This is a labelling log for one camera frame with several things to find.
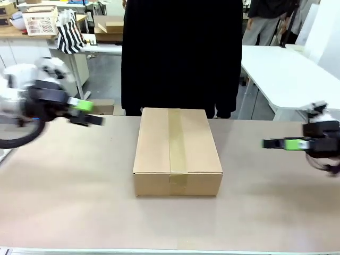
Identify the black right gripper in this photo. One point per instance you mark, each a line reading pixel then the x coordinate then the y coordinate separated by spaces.
pixel 324 140

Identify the person in black clothes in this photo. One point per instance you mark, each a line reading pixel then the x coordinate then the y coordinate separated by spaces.
pixel 180 53

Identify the white foam board panel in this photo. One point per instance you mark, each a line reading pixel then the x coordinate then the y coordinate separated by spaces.
pixel 321 26

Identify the white table with rounded corner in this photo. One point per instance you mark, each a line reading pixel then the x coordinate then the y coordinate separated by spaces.
pixel 287 77

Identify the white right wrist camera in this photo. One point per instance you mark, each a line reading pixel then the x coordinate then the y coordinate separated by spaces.
pixel 320 114

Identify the small black tool stand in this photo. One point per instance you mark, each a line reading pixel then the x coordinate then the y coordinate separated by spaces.
pixel 91 42

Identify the bystander in grey trousers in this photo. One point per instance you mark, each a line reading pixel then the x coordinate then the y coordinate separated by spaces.
pixel 261 26

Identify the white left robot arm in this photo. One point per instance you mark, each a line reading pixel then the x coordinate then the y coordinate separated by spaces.
pixel 16 77

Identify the open small cardboard box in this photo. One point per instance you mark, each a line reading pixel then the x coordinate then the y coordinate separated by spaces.
pixel 109 29

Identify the stacked brown cardboard boxes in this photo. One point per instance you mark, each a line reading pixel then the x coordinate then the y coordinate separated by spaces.
pixel 6 14

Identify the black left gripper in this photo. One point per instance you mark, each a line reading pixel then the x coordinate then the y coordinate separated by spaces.
pixel 47 101

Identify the large brown cardboard box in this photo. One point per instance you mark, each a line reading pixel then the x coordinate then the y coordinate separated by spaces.
pixel 156 148

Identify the white plastic lattice basket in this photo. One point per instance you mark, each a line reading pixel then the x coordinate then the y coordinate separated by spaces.
pixel 40 24

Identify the cardboard box on floor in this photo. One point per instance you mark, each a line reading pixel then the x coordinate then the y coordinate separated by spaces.
pixel 105 106

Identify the white workshop table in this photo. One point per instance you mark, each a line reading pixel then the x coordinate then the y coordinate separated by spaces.
pixel 103 49

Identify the black white striped bag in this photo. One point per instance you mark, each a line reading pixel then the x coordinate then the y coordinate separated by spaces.
pixel 70 34

